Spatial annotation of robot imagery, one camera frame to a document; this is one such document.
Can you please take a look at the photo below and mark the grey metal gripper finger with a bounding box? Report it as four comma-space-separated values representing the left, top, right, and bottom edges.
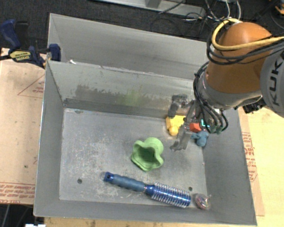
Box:
167, 92, 193, 121
169, 129, 193, 154

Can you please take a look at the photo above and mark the red-orange block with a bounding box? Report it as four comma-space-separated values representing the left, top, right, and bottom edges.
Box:
188, 121, 203, 134

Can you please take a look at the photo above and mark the yellow toy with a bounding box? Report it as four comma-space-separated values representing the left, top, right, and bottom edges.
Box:
163, 113, 187, 138

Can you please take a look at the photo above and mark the blue toy animal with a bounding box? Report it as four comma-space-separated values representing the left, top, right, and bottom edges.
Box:
189, 129, 210, 148

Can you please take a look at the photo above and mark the green wavy cup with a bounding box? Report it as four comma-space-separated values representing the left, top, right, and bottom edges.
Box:
128, 134, 168, 175

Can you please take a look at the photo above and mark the blue hairbrush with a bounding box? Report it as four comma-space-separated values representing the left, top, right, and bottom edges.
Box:
100, 171, 194, 210

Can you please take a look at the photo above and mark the small multicoloured spinning top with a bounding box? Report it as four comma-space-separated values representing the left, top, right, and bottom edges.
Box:
192, 192, 213, 212

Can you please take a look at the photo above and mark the grey metal bin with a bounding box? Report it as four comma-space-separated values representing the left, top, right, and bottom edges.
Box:
22, 12, 283, 227

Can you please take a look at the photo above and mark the brown cardboard board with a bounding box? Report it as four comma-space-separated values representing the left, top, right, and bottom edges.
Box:
0, 47, 284, 227

